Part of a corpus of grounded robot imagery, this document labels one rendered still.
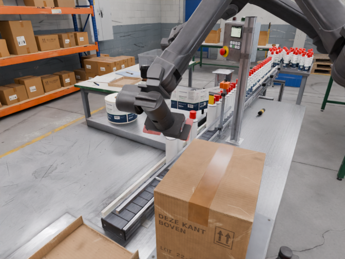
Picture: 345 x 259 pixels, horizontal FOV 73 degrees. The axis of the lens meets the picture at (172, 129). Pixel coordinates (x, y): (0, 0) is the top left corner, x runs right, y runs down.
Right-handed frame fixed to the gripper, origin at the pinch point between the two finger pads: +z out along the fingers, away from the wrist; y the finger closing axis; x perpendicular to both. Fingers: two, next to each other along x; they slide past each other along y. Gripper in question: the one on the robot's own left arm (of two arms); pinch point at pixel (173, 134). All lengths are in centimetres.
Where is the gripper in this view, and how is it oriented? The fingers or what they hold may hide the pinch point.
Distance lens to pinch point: 72.6
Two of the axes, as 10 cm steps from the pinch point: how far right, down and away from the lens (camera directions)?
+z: 2.8, 4.4, 8.5
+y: -9.1, -1.7, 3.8
